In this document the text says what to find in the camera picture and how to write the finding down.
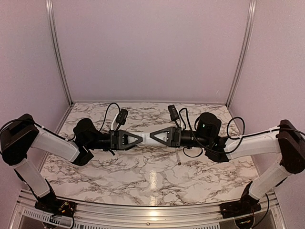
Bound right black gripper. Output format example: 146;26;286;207
150;126;212;148

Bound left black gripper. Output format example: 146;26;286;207
86;129;144;151

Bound white remote control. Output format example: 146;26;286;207
127;132;167;146

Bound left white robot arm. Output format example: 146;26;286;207
0;114;143;212

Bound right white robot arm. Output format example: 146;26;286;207
150;112;305;214

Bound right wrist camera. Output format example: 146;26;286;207
167;104;186;130

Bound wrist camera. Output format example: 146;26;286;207
111;109;128;131
167;104;186;130

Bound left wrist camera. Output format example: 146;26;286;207
111;109;128;131

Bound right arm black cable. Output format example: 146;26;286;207
178;107;305;158

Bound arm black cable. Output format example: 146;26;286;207
178;107;305;158
0;102;122;144

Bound front aluminium rail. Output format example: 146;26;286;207
9;189;286;229

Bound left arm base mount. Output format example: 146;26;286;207
34;194;76;217

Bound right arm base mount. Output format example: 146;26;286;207
220;181;262;219

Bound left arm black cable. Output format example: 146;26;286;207
0;102;122;144

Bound left aluminium frame post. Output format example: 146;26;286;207
46;0;73;106

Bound aluminium frame post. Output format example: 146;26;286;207
225;0;257;110
46;0;73;106

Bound right aluminium frame post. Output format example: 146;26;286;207
225;0;257;110

